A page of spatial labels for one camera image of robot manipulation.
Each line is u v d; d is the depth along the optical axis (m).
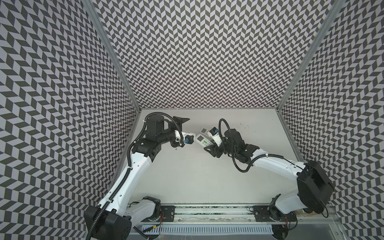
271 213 0.65
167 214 0.72
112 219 0.36
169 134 0.61
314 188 0.43
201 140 0.80
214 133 0.70
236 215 0.74
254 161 0.56
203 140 0.80
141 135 0.54
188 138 0.60
